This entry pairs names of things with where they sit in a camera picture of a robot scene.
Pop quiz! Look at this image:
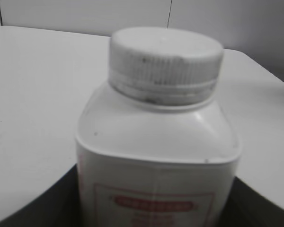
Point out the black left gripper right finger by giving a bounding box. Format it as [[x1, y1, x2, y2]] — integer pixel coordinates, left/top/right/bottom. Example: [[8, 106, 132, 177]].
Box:
[[223, 177, 284, 227]]

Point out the white ribbed bottle cap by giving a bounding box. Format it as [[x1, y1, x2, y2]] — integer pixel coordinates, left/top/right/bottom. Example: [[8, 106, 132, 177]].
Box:
[[108, 27, 224, 106]]

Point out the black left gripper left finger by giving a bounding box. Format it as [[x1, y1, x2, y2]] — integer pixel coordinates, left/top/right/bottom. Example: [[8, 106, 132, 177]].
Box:
[[0, 165, 80, 227]]

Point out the white yili changqing yogurt bottle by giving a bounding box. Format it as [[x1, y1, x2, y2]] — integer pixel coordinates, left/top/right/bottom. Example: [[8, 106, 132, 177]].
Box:
[[76, 83, 241, 227]]

